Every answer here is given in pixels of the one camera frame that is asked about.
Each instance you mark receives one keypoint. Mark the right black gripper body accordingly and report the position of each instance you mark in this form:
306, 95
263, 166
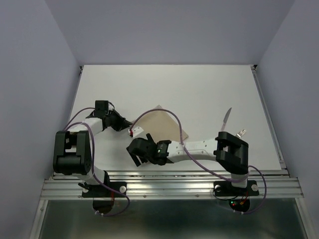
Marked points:
136, 158

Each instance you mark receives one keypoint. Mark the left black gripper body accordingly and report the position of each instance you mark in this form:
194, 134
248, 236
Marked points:
115, 121

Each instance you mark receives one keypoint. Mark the beige cloth napkin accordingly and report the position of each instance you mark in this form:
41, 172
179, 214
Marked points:
160, 125

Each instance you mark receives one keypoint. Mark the pink handled fork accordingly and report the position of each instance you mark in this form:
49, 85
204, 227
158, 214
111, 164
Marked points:
241, 133

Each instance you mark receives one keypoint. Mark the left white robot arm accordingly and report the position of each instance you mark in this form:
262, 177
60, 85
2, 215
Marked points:
73, 146

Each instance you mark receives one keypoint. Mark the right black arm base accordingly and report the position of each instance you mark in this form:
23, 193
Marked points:
226, 189

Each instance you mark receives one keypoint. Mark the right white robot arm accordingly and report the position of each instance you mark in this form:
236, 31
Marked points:
229, 151

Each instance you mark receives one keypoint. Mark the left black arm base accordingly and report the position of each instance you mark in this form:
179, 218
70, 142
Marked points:
98, 191

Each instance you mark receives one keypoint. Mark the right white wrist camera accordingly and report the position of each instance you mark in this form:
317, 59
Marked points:
135, 132

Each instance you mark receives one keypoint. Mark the pink handled knife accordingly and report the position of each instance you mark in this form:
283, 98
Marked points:
226, 117

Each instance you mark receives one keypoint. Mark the aluminium front rail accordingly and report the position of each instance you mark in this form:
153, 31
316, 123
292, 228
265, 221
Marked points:
172, 205

